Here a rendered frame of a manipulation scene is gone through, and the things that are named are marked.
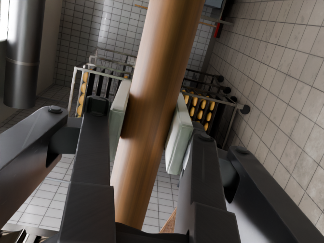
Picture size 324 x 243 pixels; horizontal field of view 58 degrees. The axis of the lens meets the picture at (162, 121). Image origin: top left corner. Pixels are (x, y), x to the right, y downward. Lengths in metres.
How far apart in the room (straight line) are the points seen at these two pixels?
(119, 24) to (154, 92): 5.01
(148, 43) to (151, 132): 0.05
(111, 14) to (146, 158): 5.02
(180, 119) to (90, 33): 5.10
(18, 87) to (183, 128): 3.29
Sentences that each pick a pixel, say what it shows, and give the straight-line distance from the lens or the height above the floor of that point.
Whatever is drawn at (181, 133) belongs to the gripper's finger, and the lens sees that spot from 0.15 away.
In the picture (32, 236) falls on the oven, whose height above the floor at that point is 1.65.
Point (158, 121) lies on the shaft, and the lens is 0.17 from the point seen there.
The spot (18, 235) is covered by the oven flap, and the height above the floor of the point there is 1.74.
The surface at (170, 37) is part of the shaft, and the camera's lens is 0.16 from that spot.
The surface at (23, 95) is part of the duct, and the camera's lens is 3.45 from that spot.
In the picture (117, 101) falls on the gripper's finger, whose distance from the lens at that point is 0.16.
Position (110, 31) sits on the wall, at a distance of 5.19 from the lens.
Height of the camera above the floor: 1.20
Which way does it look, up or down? 7 degrees down
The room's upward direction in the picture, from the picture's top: 78 degrees counter-clockwise
